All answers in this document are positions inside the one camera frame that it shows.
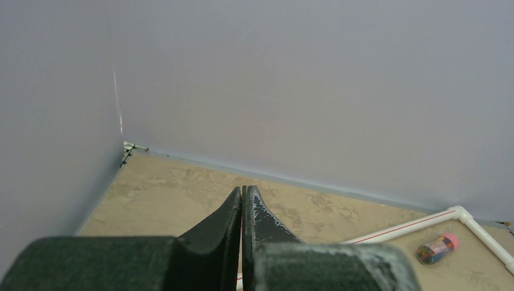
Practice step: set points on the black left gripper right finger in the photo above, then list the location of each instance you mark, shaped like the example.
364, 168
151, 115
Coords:
274, 258

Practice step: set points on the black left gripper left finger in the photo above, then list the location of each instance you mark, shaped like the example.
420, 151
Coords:
203, 258

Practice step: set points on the colourful tube with pink cap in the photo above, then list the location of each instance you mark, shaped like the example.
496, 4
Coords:
433, 251

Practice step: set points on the metal corner bracket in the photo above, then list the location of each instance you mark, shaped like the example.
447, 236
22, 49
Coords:
128, 149

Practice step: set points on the white PVC pipe frame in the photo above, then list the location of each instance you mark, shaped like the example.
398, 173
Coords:
453, 213

